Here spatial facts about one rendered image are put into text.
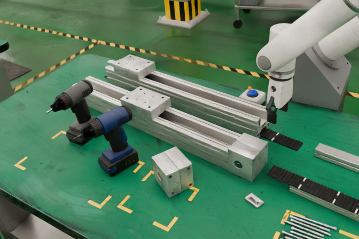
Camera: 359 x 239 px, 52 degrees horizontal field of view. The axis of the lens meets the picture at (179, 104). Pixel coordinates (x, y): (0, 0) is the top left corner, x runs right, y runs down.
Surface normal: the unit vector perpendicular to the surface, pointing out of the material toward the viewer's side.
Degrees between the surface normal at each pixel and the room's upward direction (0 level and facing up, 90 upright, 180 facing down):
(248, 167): 90
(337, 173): 0
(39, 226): 0
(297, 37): 60
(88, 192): 0
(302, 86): 90
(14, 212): 90
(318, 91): 90
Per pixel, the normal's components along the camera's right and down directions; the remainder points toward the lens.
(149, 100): -0.08, -0.83
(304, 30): -0.15, -0.02
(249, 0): -0.44, 0.52
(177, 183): 0.50, 0.44
